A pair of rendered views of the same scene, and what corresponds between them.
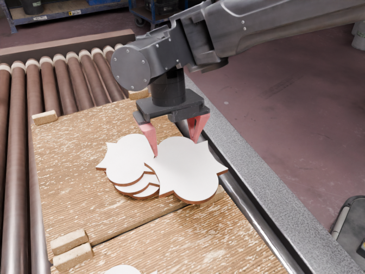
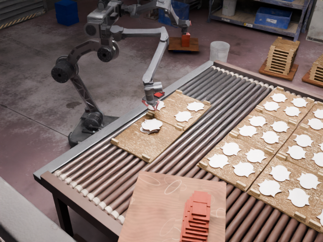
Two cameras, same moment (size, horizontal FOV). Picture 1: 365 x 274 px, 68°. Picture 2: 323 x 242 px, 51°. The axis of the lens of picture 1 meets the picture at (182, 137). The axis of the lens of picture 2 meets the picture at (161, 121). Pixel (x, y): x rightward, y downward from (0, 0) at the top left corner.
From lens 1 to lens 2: 245 cm
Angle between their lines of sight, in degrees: 83
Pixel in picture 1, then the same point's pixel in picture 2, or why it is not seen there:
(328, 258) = not seen: hidden behind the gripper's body
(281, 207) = (143, 106)
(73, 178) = (163, 139)
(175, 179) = (160, 105)
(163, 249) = (168, 117)
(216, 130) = (120, 122)
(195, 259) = (167, 113)
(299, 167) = not seen: hidden behind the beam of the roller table
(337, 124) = not seen: outside the picture
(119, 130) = (137, 139)
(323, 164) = (29, 164)
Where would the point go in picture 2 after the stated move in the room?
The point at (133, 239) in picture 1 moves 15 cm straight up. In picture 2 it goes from (170, 122) to (170, 105)
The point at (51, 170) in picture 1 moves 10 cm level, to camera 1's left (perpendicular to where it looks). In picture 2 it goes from (164, 144) to (171, 153)
